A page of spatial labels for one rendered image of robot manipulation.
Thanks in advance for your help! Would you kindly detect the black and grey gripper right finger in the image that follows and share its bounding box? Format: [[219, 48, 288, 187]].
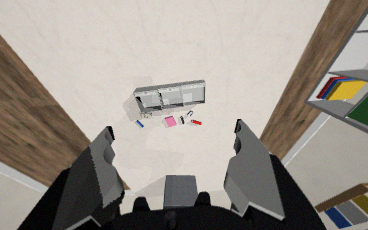
[[223, 119, 327, 230]]

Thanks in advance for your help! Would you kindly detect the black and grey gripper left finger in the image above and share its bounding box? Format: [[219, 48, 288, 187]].
[[17, 126, 125, 230]]

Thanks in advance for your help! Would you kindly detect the pink square pad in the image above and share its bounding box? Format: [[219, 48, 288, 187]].
[[165, 116, 177, 127]]

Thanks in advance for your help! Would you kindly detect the white domino tile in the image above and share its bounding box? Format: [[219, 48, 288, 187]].
[[139, 113, 152, 118]]

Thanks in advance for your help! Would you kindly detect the grey three-compartment bin rack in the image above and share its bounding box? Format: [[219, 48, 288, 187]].
[[133, 80, 206, 113]]

